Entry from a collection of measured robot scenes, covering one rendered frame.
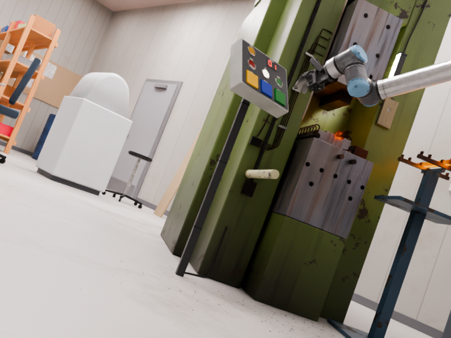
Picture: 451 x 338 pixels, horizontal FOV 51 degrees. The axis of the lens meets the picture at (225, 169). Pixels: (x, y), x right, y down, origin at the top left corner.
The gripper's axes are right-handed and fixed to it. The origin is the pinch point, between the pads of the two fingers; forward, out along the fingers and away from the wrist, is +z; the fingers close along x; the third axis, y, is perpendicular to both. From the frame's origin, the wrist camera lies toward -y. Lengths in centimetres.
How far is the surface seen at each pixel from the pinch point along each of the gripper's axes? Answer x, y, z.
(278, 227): 31, 54, 42
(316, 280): 56, 78, 38
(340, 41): 32, -45, -8
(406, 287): 274, 31, 95
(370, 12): 39, -60, -25
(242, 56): -26.1, -9.8, 11.1
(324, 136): 39.2, 5.7, 12.8
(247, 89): -21.1, 6.3, 12.9
